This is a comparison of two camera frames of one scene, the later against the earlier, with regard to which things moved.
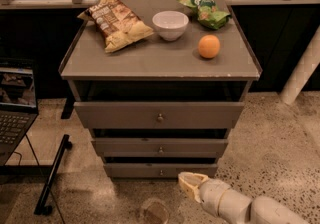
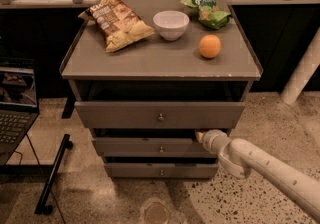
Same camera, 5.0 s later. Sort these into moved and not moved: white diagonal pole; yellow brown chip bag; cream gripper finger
Moved: cream gripper finger
Not moved: yellow brown chip bag; white diagonal pole
